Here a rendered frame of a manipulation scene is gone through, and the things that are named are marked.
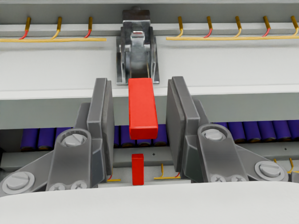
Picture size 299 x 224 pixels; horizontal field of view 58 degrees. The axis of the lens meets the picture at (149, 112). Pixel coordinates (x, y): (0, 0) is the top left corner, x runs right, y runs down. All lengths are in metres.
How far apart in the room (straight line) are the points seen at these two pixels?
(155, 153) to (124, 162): 0.04
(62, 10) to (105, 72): 0.05
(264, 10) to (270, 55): 0.03
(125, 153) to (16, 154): 0.13
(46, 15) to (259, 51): 0.15
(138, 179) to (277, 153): 0.18
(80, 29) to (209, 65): 0.09
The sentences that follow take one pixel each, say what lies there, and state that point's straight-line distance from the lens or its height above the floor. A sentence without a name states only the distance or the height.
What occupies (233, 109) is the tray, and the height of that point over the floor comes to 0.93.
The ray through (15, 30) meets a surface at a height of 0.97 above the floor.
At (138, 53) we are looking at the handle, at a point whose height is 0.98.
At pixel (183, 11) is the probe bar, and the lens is 0.20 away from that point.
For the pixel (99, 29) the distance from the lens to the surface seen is 0.20.
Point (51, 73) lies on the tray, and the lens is 0.19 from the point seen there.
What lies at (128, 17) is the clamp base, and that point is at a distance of 0.18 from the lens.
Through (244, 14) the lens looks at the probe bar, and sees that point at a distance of 0.21.
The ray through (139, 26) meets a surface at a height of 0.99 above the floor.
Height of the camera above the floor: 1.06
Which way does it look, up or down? 42 degrees down
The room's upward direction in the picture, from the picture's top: 2 degrees clockwise
